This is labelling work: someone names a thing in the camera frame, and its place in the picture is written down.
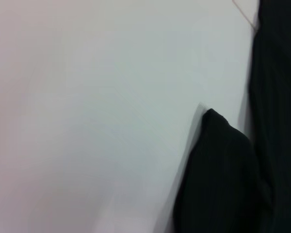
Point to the black shirt with white print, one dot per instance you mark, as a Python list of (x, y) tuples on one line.
[(276, 121)]

